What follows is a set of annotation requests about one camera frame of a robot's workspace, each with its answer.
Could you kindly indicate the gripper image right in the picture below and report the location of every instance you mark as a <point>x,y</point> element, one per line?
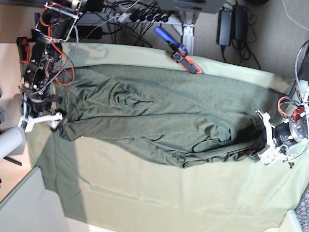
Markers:
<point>277,140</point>

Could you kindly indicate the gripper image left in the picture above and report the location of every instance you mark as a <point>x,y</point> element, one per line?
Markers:
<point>53,121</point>

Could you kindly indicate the green T-shirt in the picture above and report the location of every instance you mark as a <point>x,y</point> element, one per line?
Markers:
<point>164,116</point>

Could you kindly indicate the white cylinder roll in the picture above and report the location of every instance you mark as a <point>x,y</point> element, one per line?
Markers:
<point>12,142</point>

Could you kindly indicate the blue orange clamp left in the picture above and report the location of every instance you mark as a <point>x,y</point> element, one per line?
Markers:
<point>24,47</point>

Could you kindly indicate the blue orange clamp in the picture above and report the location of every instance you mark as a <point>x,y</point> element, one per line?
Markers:
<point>180,54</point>
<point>24,47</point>

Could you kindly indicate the black power brick floor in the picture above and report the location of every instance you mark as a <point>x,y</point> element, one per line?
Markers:
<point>90,32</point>

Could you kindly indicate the blue orange clamp centre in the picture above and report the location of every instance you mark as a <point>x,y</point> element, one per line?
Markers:
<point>180,54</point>

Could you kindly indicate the black power adapter right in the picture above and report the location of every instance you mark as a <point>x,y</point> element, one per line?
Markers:
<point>240,19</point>

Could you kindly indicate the black power adapter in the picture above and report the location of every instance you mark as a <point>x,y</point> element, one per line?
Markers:
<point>240,19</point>
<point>224,27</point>

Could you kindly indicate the black power adapter left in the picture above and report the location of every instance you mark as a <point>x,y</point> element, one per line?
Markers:
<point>224,27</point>

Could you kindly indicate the power strip with plugs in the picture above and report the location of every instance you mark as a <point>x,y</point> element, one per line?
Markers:
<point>164,17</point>

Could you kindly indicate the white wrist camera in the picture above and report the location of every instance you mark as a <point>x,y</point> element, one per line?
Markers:
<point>26,124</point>

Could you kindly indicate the aluminium frame post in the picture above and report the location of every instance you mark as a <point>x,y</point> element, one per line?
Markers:
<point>188,20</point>

